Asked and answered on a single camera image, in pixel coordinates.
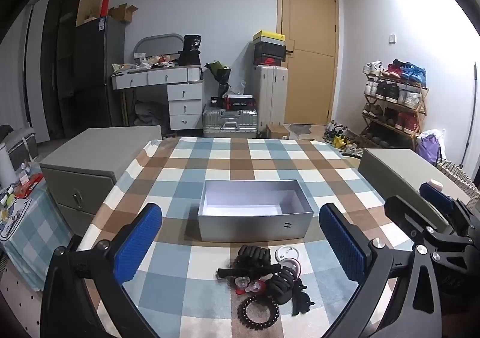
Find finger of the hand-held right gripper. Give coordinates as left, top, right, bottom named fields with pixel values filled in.
left=419, top=181, right=480, bottom=237
left=383, top=195, right=474, bottom=249

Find black wrapped flower bouquet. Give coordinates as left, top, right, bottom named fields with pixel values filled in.
left=204, top=59, right=232, bottom=98

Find thin black pole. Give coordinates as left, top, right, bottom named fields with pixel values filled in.
left=461, top=64, right=479, bottom=170

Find silver cardboard box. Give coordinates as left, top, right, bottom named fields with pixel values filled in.
left=197, top=179, right=314, bottom=243

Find white cylinder bottle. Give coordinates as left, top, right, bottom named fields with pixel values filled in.
left=0, top=143, right=17, bottom=186

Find wooden door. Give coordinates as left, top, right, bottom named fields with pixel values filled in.
left=277, top=0, right=340, bottom=126

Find wicker basket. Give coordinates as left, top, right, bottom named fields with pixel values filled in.
left=437, top=158, right=480, bottom=204

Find small brown cardboard box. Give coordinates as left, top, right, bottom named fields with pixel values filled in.
left=266, top=124, right=291, bottom=140

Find dark grey refrigerator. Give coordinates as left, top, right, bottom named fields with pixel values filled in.
left=74, top=16, right=125, bottom=128

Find blue checkered cloth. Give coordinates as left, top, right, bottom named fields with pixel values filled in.
left=0, top=173, right=76, bottom=291

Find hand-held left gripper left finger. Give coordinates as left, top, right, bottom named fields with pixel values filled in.
left=41, top=203, right=164, bottom=338

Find dark open wardrobe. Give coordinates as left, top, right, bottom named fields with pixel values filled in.
left=24, top=0, right=89, bottom=143

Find grey fabric storage box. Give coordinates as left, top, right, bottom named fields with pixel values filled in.
left=0, top=126, right=38, bottom=170

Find red black box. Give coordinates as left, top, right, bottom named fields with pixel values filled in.
left=224, top=94, right=256, bottom=110

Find brown blue checkered tablecloth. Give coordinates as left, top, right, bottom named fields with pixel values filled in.
left=77, top=136, right=413, bottom=338

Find silver suitcase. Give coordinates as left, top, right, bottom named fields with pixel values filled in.
left=202, top=105, right=260, bottom=138

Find grey nightstand with drawers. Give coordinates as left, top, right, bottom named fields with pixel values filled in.
left=39, top=126, right=162, bottom=237

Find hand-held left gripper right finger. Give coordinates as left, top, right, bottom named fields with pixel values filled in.
left=319, top=204, right=449, bottom=338

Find white suitcase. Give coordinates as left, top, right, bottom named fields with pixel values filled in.
left=251, top=65, right=289, bottom=132

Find black shoe box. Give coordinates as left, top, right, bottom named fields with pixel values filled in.
left=253, top=41, right=287, bottom=56

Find grey crumpled cloth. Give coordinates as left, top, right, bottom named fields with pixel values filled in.
left=135, top=101, right=169, bottom=126

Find black bag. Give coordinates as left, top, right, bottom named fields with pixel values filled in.
left=178, top=35, right=203, bottom=66

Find open cardboard box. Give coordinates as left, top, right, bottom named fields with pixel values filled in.
left=109, top=4, right=139, bottom=23

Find white vanity desk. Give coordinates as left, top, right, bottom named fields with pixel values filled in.
left=111, top=66, right=205, bottom=131

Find long black hair clip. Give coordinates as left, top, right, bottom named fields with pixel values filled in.
left=217, top=264, right=282, bottom=279

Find red logo shoe box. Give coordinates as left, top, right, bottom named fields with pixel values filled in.
left=253, top=54, right=287, bottom=67

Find group of assorted shoes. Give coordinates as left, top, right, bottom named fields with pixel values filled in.
left=323, top=59, right=428, bottom=156

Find desk clutter pile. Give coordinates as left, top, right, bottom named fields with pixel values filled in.
left=112, top=54, right=181, bottom=74

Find assorted small toiletries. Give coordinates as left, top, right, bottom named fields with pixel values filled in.
left=0, top=171, right=47, bottom=211

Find plain grey nightstand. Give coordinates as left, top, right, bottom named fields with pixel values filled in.
left=358, top=148, right=471, bottom=234

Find grey arched mirror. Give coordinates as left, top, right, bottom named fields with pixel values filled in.
left=134, top=34, right=185, bottom=61

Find wooden shoe rack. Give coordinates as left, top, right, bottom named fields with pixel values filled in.
left=361, top=71, right=429, bottom=151

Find purple bag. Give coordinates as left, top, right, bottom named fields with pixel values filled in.
left=416, top=130, right=447, bottom=166

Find yellow shoe box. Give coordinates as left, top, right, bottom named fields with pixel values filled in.
left=253, top=31, right=286, bottom=43

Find white curtain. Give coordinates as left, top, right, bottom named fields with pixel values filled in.
left=0, top=4, right=51, bottom=143

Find black spiral hair tie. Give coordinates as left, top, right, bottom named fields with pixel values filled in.
left=237, top=296, right=281, bottom=330

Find white perforated panel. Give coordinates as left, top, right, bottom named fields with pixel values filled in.
left=0, top=259, right=106, bottom=338

